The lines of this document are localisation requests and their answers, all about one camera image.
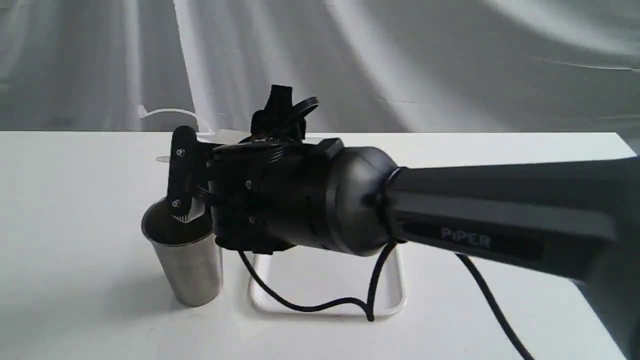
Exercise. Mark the grey fabric backdrop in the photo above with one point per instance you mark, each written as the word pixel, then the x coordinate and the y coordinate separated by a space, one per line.
pixel 375 65

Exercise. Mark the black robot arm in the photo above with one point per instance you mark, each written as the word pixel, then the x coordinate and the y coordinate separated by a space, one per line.
pixel 578 220

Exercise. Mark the white plastic tray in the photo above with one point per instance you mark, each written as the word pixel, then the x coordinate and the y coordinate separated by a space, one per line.
pixel 307 276

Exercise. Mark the stainless steel cup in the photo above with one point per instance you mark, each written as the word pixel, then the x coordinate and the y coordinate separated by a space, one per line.
pixel 188 254

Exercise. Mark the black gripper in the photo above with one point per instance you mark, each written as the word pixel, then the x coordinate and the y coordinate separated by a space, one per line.
pixel 267 196

